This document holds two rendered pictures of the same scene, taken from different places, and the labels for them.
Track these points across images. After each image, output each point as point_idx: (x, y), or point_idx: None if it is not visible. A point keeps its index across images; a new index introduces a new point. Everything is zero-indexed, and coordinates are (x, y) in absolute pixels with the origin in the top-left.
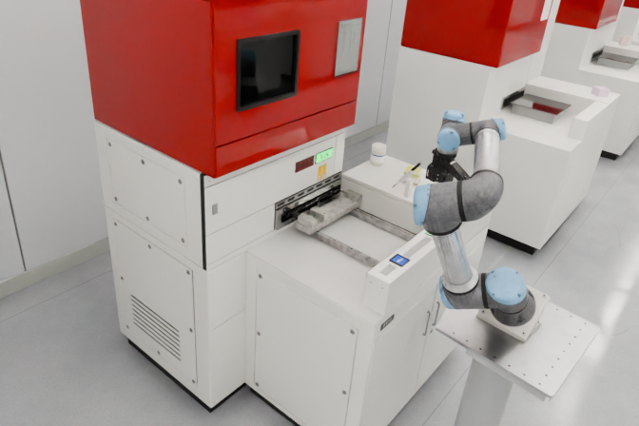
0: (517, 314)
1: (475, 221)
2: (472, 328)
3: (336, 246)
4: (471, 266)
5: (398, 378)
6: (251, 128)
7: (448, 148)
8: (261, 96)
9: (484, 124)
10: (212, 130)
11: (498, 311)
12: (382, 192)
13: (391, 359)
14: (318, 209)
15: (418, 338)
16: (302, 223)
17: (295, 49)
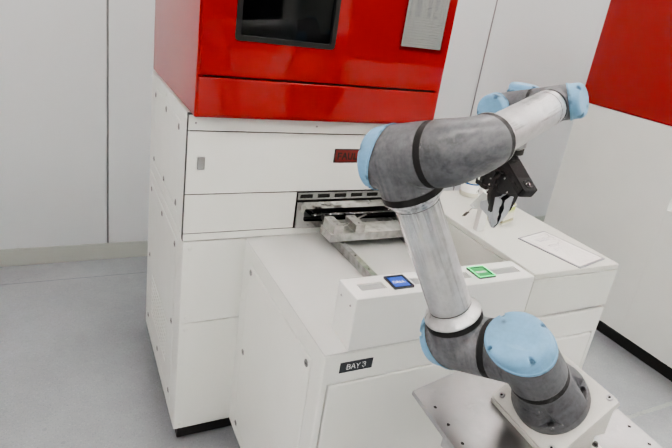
0: (542, 407)
1: (569, 286)
2: (470, 412)
3: (354, 263)
4: (476, 301)
5: None
6: (257, 70)
7: None
8: (278, 33)
9: (549, 87)
10: (197, 52)
11: (514, 394)
12: (448, 220)
13: (370, 436)
14: (354, 218)
15: (436, 429)
16: (326, 227)
17: None
